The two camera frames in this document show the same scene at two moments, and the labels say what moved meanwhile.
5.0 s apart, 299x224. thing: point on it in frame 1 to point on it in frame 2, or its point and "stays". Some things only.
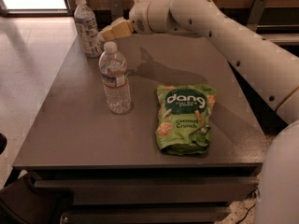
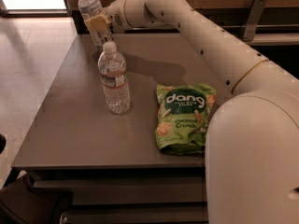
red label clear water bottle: x=113 y=67 stays
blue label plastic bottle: x=87 y=26 to x=89 y=7
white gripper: x=138 y=17 to x=116 y=16
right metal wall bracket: x=258 y=7 stays
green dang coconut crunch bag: x=183 y=117 stays
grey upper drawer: x=156 y=191 stays
